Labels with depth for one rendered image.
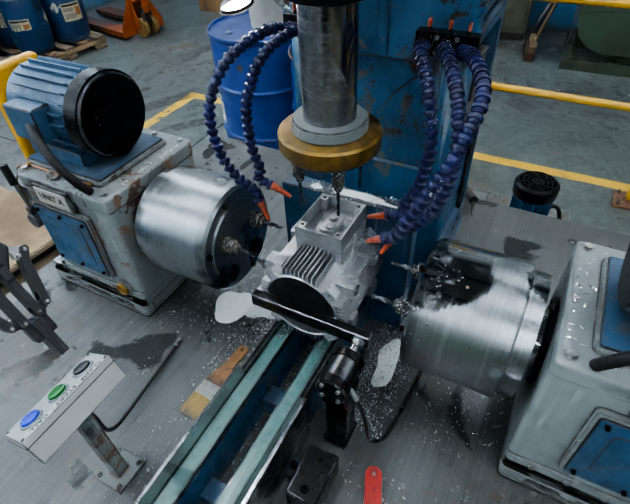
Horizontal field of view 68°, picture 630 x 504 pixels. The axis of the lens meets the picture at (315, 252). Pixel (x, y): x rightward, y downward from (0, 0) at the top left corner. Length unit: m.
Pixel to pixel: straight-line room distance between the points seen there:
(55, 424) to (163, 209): 0.45
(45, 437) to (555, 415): 0.77
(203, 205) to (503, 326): 0.60
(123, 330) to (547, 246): 1.17
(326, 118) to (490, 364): 0.47
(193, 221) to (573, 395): 0.73
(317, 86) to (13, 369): 0.96
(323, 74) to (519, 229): 0.94
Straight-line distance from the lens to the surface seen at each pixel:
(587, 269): 0.89
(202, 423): 0.92
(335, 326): 0.88
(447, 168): 0.67
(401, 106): 0.98
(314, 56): 0.74
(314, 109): 0.77
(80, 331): 1.33
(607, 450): 0.87
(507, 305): 0.80
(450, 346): 0.81
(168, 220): 1.02
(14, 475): 1.17
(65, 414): 0.85
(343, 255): 0.91
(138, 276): 1.20
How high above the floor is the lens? 1.72
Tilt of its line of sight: 43 degrees down
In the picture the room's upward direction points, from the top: 3 degrees counter-clockwise
